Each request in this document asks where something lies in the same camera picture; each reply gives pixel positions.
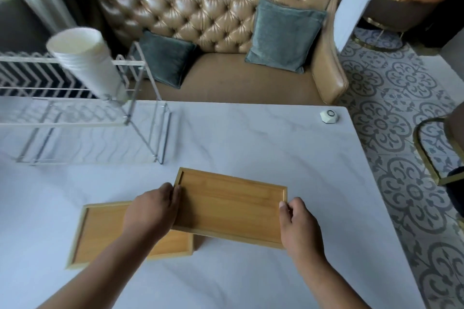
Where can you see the tan tufted leather sofa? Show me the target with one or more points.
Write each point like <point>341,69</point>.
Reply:
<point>224,37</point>

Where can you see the white hexagonal call button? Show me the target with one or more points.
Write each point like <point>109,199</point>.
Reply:
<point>329,116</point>

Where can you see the person's left forearm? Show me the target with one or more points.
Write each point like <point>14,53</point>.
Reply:
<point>98,276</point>

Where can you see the person's right hand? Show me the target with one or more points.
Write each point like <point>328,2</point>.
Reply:
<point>301,229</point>

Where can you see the dark teal cushion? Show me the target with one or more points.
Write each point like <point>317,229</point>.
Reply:
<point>165,57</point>

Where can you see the wooden rectangular tray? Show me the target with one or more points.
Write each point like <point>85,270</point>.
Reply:
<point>101,232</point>
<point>228,205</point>

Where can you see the person's right thumb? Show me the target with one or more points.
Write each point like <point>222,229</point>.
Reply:
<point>284,212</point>

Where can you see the gold frame chair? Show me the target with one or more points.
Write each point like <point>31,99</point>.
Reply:
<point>440,153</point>

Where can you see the person's left thumb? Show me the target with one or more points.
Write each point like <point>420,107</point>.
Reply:
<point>177,198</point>

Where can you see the person's left hand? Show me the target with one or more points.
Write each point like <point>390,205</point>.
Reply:
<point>152,211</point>

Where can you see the light teal cushion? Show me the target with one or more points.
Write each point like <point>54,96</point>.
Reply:
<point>284,35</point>

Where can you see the person's right forearm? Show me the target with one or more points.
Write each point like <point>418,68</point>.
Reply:
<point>326,283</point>

